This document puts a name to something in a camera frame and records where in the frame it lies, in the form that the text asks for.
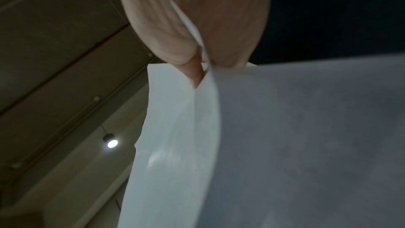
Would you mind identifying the person's right hand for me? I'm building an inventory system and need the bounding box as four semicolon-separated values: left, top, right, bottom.
111;0;274;90

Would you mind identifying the neat white paper sheaf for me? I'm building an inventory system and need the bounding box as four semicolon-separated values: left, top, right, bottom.
116;0;405;228

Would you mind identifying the round ceiling lamp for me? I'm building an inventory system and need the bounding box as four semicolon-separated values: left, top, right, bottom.
101;125;119;150

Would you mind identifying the black fabric bag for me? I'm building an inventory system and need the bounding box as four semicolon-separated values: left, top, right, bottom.
249;0;405;65

